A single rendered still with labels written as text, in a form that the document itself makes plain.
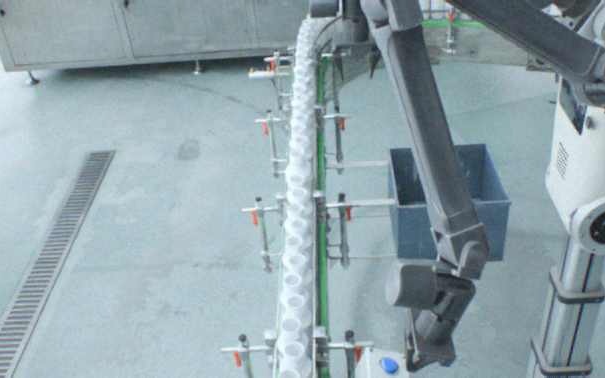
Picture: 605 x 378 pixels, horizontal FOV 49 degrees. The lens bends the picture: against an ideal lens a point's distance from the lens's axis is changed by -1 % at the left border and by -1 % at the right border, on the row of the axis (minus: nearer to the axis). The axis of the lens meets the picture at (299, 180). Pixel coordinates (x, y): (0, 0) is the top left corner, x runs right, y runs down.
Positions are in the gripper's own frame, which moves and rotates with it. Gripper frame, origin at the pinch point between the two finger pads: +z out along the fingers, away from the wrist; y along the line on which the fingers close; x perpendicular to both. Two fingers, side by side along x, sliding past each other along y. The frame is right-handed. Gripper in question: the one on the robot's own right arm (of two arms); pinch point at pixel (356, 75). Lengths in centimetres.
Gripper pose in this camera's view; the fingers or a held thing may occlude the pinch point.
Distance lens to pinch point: 152.5
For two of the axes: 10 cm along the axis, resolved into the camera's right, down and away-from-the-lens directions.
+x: -0.1, 5.7, -8.2
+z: 0.7, 8.2, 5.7
